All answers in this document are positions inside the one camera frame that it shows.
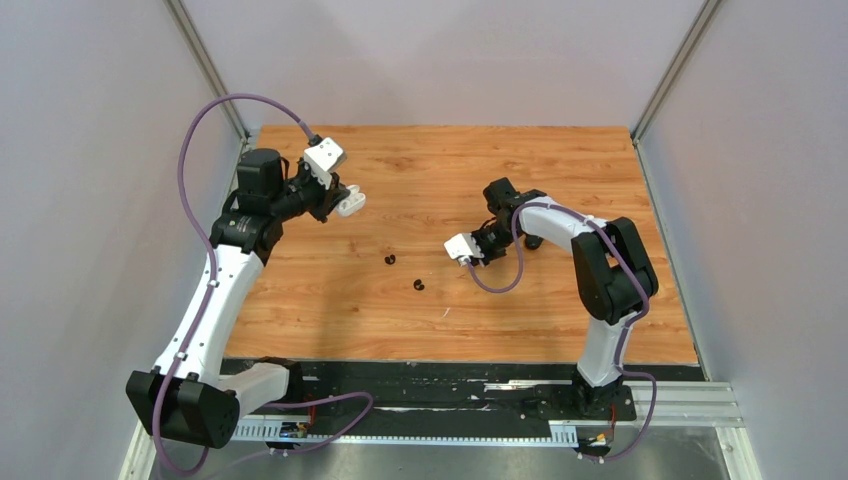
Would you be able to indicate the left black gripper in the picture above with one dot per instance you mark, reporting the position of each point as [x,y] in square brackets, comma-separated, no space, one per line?
[327,199]

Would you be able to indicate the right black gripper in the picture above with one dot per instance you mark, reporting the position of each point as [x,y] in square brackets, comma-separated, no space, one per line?
[487,256]

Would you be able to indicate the white earbud charging case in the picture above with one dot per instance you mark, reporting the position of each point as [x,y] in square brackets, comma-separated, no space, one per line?
[353,202]

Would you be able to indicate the black earbud charging case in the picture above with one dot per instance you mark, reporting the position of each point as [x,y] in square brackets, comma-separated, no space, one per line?
[532,242]

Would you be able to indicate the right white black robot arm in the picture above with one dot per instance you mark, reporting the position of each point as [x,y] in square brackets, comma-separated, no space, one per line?
[614,275]

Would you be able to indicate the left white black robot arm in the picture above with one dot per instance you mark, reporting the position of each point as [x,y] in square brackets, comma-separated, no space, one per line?
[184,397]

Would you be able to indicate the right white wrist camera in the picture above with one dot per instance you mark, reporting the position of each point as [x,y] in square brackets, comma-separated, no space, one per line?
[463,249]

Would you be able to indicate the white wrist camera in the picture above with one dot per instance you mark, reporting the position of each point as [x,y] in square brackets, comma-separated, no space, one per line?
[463,249]
[323,160]

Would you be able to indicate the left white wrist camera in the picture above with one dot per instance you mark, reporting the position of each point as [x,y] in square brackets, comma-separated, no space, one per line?
[323,160]

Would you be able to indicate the white slotted cable duct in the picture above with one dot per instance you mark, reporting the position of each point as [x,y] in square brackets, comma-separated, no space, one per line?
[544,434]

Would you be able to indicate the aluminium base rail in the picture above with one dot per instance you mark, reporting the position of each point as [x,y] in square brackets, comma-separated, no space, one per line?
[547,392]

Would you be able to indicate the left aluminium corner post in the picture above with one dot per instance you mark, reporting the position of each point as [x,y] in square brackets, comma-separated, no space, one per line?
[186,26]

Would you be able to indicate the aluminium corner post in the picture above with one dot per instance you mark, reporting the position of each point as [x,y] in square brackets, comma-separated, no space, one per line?
[678,62]
[186,26]

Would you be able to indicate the right aluminium corner post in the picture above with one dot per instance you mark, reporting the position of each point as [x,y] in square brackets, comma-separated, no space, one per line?
[678,62]

